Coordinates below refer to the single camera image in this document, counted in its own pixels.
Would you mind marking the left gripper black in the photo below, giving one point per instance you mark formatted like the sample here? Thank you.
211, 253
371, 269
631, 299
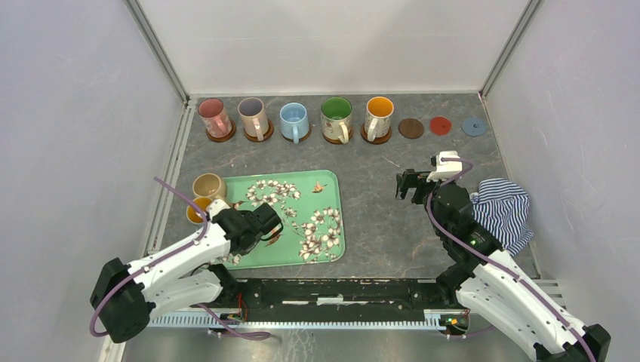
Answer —
241, 253

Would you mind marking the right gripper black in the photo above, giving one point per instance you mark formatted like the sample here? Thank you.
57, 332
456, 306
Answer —
410, 179

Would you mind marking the dark wooden coaster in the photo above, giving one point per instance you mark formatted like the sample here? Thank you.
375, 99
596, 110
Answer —
411, 128

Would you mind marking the blue orange-interior mug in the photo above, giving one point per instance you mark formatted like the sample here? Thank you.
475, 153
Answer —
194, 214

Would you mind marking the beige mug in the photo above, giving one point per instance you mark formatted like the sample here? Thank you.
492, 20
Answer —
210, 185

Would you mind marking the red round coaster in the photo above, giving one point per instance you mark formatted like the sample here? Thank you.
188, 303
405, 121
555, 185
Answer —
440, 126

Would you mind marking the orange interior mug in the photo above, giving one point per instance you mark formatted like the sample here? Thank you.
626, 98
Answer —
379, 117

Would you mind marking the blue round coaster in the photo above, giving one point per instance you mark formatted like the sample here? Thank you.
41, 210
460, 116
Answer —
474, 126

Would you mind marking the green interior floral mug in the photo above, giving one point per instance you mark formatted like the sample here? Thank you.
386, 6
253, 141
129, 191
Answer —
336, 118

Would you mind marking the pink mug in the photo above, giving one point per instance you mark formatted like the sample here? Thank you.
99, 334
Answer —
215, 117

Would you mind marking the purple interior mug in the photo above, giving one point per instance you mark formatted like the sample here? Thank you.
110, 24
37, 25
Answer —
253, 114

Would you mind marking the light blue mug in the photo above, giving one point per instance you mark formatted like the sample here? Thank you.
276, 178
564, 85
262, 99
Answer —
294, 122

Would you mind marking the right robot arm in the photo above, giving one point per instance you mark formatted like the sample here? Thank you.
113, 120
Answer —
486, 280

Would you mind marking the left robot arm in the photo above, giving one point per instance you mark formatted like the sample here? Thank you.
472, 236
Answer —
127, 296

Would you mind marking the green floral tray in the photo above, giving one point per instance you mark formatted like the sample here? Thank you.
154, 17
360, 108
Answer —
307, 202

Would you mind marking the blue striped cloth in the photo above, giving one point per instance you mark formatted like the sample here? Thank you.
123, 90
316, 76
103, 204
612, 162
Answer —
502, 207

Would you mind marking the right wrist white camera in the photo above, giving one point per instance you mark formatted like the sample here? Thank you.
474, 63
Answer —
447, 164

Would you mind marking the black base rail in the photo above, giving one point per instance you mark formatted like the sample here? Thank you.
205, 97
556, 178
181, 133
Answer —
336, 300

